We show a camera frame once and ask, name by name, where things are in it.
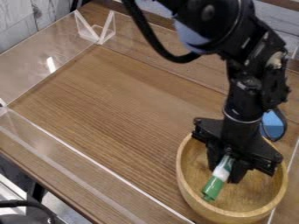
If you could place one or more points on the clear acrylic barrier wall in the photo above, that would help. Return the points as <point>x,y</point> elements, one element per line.
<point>104,123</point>

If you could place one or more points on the brown wooden bowl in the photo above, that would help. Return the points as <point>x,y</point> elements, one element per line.
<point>244,203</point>

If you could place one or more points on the blue sponge block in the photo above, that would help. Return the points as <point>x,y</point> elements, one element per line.
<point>273,125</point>

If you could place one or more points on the green white Expo marker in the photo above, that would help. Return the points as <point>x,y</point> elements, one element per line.
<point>220,175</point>

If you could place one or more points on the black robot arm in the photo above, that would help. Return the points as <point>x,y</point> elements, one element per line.
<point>224,27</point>

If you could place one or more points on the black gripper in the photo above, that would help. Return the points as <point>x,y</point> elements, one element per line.
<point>240,141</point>

